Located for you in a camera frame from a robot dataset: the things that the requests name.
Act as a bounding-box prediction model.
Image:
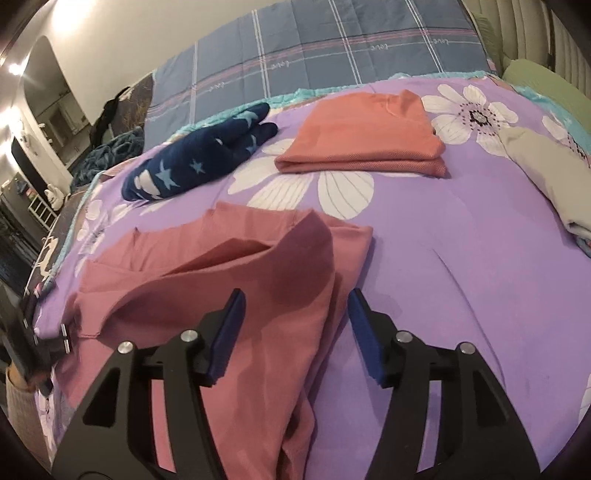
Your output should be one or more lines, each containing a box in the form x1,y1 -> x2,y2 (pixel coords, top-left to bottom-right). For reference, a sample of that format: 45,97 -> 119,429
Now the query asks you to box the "white storage rack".
28,194 -> 61,229

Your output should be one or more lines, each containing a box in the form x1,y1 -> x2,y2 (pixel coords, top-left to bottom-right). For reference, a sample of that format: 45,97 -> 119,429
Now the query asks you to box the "folded orange garment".
274,90 -> 448,178

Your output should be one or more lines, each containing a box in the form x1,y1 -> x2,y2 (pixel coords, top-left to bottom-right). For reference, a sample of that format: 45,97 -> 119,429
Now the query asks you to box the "folded beige garment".
499,127 -> 591,241

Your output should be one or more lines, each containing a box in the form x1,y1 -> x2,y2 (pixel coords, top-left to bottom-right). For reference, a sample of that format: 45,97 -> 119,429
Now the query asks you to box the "dark jacket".
90,85 -> 132,144

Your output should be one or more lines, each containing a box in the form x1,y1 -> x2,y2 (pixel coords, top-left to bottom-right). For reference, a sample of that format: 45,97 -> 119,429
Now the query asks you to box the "navy star-print fleece garment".
121,102 -> 279,201

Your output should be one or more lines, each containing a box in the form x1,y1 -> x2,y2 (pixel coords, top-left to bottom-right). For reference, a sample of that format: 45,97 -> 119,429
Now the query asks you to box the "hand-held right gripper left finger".
51,288 -> 247,480

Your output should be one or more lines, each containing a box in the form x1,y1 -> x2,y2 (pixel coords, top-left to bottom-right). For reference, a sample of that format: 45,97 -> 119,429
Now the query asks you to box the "cream pleated curtain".
462,0 -> 591,88

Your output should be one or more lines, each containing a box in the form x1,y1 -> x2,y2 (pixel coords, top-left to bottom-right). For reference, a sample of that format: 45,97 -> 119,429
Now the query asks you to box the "teal fleece blanket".
69,127 -> 146,188

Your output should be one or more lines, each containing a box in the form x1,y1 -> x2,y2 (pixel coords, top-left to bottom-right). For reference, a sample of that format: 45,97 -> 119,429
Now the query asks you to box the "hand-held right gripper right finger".
347,288 -> 542,480

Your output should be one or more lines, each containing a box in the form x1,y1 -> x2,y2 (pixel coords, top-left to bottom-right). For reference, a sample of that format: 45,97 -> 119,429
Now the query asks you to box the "green pillow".
501,58 -> 591,121
471,11 -> 504,75

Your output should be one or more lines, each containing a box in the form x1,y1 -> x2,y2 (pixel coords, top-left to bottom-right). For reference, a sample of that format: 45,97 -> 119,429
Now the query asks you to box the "person's left forearm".
0,369 -> 44,462

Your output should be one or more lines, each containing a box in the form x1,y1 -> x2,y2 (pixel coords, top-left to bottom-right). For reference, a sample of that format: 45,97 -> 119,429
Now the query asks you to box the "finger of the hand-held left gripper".
28,323 -> 72,358

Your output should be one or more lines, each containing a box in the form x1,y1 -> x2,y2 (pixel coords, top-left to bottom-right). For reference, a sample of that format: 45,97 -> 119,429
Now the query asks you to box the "purple floral bedsheet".
28,69 -> 591,480

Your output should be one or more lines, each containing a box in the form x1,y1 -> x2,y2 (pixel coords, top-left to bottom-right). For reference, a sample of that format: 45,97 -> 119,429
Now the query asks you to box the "pink long-sleeve shirt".
53,202 -> 375,480

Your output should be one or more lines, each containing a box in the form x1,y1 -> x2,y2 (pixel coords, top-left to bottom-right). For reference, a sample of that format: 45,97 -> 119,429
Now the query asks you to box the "blue plaid headboard cover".
144,0 -> 490,139

